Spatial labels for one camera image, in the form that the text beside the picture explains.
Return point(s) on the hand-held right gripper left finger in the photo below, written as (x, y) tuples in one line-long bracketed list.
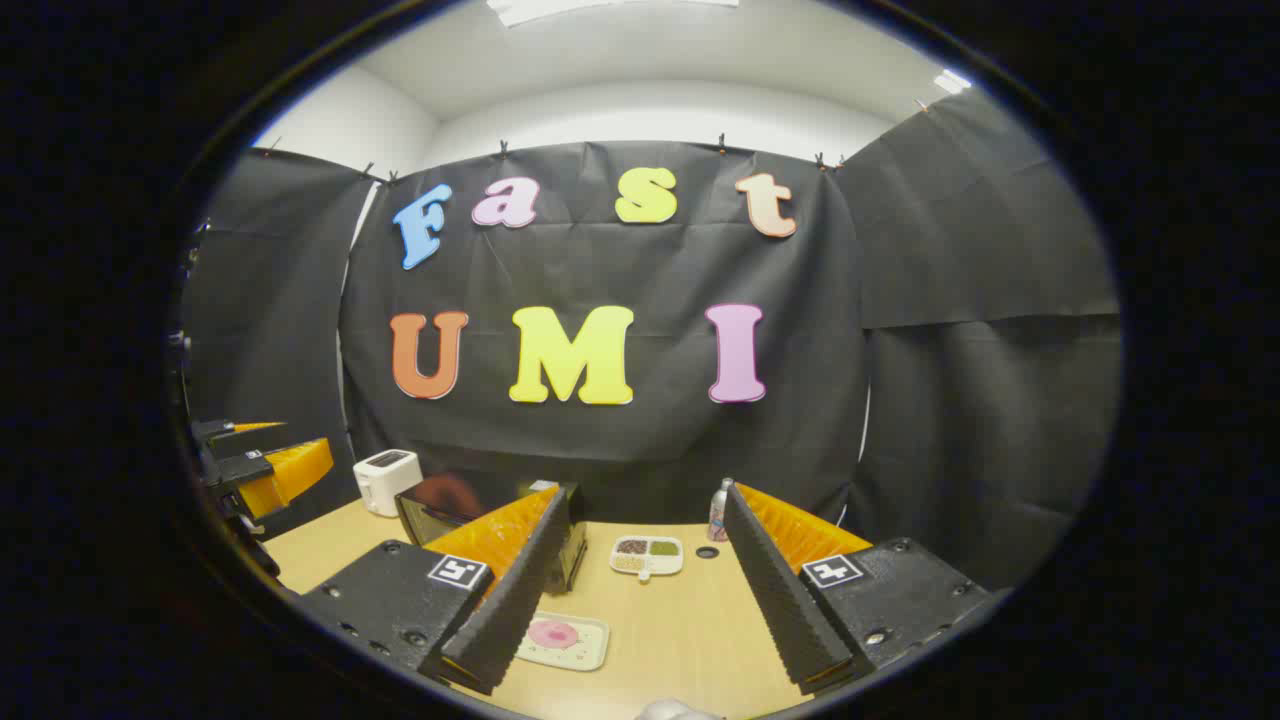
[(520, 600)]

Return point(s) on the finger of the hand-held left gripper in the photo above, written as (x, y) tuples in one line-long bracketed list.
[(290, 468), (212, 430)]

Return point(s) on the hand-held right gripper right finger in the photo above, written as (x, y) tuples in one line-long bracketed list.
[(780, 600)]

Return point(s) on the pink ham slice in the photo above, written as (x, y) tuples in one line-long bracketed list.
[(554, 634)]

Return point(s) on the white square food tray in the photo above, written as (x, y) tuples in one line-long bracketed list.
[(590, 655)]

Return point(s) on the black electric oven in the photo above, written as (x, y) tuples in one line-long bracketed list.
[(450, 500)]

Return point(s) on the white toaster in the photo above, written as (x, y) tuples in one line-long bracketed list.
[(385, 480)]

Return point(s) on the silver spray bottle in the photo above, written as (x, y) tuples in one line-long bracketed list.
[(718, 515)]

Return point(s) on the white divided snack dish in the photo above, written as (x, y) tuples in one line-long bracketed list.
[(647, 557)]

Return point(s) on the small ceiling light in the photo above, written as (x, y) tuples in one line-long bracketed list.
[(952, 81)]

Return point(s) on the long ceiling light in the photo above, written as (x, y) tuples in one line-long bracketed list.
[(600, 8)]

